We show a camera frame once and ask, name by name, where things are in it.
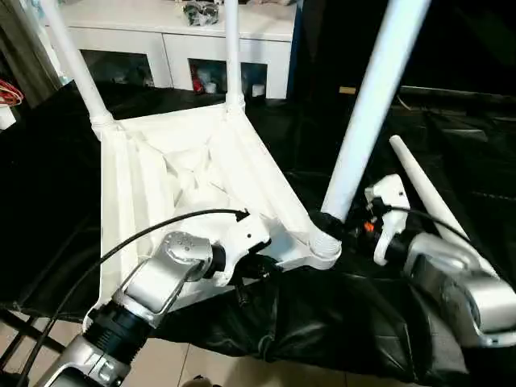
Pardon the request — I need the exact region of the white plastic table leg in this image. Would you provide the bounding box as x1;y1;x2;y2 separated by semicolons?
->
389;134;486;268
310;0;433;260
35;0;119;139
223;0;248;119

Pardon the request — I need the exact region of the white plastic table top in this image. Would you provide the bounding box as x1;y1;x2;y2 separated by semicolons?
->
95;101;344;314

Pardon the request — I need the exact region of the long black bar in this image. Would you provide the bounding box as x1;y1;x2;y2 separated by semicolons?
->
397;84;516;107

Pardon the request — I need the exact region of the glossy black mat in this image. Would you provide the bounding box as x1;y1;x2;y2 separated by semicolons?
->
0;77;516;386

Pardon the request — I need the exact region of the black stand leg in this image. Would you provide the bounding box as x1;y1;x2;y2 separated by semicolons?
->
0;310;67;368

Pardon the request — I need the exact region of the grey metal clutter object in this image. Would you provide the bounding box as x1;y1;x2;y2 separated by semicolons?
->
182;2;223;27

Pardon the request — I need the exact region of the white cabinet with glass doors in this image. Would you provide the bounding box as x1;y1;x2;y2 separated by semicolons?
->
44;0;298;101

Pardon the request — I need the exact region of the red and white object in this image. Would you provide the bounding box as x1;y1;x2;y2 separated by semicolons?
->
0;77;25;131

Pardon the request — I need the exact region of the grey curtain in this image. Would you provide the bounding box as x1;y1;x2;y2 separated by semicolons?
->
0;0;62;110

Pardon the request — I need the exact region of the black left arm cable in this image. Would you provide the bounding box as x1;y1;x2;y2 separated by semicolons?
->
15;208;252;387

